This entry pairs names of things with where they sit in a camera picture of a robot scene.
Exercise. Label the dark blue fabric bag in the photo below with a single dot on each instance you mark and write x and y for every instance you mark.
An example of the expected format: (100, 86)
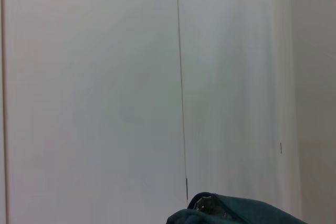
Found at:
(236, 212)

